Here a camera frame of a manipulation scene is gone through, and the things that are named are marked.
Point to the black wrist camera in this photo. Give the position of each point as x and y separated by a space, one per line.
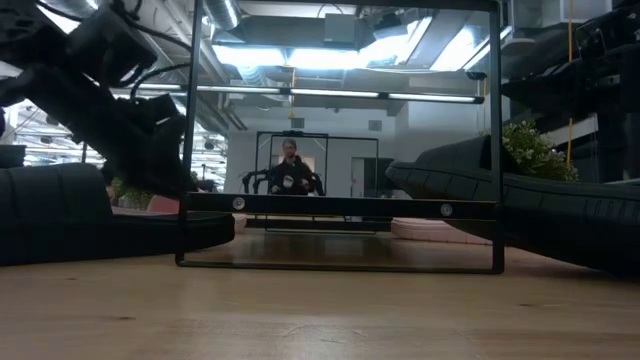
607 32
110 45

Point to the person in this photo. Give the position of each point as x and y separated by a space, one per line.
292 172

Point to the black ceiling camera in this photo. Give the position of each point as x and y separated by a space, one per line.
475 75

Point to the pink rubber slide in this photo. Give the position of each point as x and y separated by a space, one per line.
435 232

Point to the long hanging strip light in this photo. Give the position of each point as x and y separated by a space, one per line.
330 93

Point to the black aluminium frame rail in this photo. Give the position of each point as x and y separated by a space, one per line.
320 225

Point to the large flowering plant dark pot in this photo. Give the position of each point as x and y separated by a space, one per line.
537 150

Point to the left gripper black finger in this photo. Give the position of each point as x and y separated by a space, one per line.
160 165

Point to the narrow silver air duct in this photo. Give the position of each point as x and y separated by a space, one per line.
222 12

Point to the grey wall vent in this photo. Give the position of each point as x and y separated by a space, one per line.
297 123
375 125

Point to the black rubber slide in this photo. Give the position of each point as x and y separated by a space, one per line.
55 215
560 215

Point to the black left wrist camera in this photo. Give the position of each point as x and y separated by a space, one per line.
110 45

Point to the small green plant white pot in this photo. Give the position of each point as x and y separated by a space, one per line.
132 195

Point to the black background rig frame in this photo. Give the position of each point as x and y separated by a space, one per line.
292 133

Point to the black metal wooden shelf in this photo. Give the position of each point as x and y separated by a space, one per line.
350 206

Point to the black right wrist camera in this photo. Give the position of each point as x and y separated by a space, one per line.
607 32

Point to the bright ceiling light panel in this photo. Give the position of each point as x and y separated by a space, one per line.
460 50
320 59

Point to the dark background monitor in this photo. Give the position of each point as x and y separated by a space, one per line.
12 156

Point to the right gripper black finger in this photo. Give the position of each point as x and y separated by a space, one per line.
535 92

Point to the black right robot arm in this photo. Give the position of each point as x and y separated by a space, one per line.
620 145

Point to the black background robot arm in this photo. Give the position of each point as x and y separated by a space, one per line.
250 177

